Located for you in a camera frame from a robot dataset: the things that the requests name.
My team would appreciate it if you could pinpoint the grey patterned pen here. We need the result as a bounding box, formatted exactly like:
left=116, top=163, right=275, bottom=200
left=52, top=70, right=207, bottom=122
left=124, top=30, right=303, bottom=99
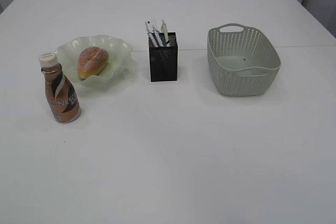
left=148, top=32, right=158, bottom=47

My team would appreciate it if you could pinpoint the blue grey pen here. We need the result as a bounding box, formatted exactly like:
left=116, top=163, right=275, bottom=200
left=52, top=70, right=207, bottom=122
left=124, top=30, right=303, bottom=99
left=152, top=25, right=164, bottom=47

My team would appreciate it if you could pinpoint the yellow green pen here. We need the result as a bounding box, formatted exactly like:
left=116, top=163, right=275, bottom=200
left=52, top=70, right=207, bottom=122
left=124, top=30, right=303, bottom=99
left=161, top=20, right=170, bottom=47

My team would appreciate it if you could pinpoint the clear plastic ruler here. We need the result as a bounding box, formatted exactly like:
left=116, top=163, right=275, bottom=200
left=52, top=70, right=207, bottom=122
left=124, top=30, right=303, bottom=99
left=145, top=19, right=158, bottom=33

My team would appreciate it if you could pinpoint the sugared bread roll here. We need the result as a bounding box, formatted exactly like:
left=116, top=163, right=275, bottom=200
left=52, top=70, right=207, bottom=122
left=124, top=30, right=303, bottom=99
left=77, top=46, right=109, bottom=79

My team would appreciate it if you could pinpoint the brown coffee drink bottle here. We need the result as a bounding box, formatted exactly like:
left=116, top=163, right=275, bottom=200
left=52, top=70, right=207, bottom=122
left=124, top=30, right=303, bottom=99
left=38, top=52, right=80, bottom=123

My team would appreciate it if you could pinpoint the black mesh pen holder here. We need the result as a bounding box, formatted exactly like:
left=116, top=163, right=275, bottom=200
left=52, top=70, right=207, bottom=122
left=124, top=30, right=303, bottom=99
left=148, top=32, right=178, bottom=82

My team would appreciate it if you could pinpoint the pale green plastic basket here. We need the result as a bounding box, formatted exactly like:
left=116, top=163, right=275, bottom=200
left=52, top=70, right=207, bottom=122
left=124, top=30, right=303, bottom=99
left=207, top=23, right=281, bottom=97

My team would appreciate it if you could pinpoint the pale green wavy plate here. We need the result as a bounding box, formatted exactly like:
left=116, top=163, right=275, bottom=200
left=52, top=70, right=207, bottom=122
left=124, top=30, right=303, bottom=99
left=56, top=35, right=133, bottom=86

